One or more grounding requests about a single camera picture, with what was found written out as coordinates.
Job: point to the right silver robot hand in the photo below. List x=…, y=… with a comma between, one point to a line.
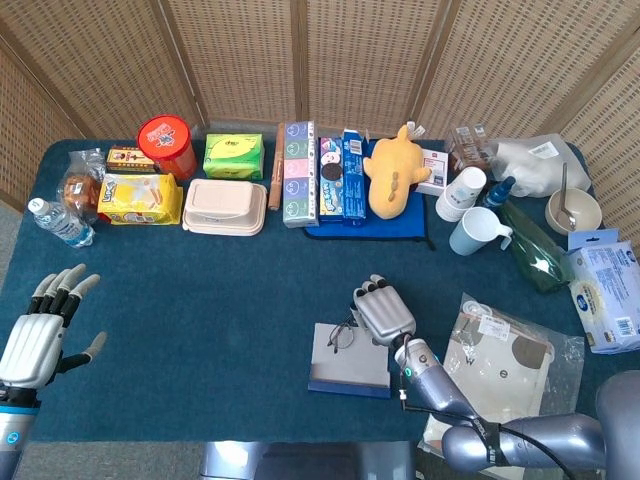
x=385, y=315

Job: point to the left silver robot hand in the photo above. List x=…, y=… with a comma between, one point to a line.
x=30, y=350

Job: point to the wire-frame eyeglasses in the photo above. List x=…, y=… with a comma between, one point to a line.
x=342, y=335

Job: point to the blue grey glasses case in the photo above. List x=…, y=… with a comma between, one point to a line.
x=350, y=370

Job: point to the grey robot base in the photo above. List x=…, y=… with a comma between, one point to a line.
x=300, y=462

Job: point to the light blue mug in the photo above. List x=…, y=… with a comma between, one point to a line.
x=472, y=235

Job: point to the open blue cardboard box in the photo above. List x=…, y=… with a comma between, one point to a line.
x=354, y=190

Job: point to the clear plastic water bottle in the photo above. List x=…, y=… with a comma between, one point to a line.
x=62, y=225

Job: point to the blue yellow cookie box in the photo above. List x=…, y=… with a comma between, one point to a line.
x=331, y=190

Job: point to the stack of white paper cups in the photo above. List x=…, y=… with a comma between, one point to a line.
x=460, y=195

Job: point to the yellow plush toy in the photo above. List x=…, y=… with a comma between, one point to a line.
x=395, y=170

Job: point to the small white red box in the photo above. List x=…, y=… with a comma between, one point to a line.
x=435, y=170

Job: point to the green glass bottle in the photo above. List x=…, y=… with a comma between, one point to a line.
x=535, y=250

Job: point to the pastel tissue pack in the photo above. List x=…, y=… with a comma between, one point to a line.
x=300, y=175

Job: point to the bagged brown bread bun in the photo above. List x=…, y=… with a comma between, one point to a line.
x=80, y=190

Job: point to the dark blue small bottle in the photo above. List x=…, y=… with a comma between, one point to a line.
x=500, y=192

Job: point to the teal carpet table cover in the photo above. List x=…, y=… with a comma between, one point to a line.
x=200, y=300

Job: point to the clear pack of brown snacks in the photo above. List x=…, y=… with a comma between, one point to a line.
x=465, y=150

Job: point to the yellow biscuit pack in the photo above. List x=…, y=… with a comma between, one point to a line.
x=140, y=200

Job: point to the beige plastic lunch box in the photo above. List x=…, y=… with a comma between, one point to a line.
x=222, y=205

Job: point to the white filled plastic bag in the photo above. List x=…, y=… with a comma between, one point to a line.
x=535, y=165

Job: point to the metal spoon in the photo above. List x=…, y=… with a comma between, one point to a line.
x=564, y=190

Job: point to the green tissue pack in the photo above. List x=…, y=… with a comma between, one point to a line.
x=232, y=155

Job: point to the blue white wipes pack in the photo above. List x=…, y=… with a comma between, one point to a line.
x=607, y=300

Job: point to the beige bowl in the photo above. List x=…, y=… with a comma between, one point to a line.
x=585, y=210

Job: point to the orange tub with red lid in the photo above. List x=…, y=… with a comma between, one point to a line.
x=165, y=137

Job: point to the woven rattan folding screen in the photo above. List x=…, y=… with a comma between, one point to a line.
x=350, y=60

